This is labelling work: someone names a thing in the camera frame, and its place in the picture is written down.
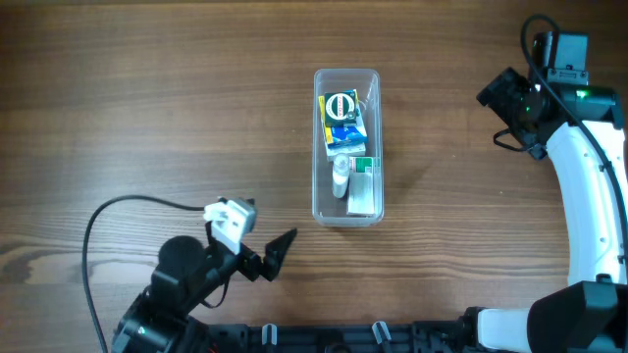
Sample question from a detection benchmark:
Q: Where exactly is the clear white spray bottle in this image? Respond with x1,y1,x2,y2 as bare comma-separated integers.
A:
333,154,350,199

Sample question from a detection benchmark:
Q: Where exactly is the white green box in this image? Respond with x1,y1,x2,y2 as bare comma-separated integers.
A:
347,157,381,216

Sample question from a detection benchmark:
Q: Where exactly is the white medicine box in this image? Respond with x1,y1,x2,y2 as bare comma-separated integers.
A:
324,126,368,162

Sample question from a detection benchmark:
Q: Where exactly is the blue yellow VapoDrops box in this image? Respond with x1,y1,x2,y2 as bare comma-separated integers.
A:
318,89,368,147

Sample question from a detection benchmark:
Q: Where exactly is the green Zam-Buk ointment box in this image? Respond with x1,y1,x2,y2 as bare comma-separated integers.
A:
323,89,358,127

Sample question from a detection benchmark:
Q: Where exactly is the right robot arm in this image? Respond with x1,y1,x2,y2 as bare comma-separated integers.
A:
471,68,627,352

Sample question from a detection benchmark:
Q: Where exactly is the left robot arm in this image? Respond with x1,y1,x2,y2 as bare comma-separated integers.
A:
111,198,297,352

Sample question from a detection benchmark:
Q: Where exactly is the clear plastic container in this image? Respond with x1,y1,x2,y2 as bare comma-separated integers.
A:
312,69,384,227

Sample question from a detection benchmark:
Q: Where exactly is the left black cable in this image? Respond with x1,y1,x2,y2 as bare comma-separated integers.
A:
80,194,207,353

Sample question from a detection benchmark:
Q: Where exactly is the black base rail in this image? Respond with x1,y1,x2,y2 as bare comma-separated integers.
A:
200,321,473,353

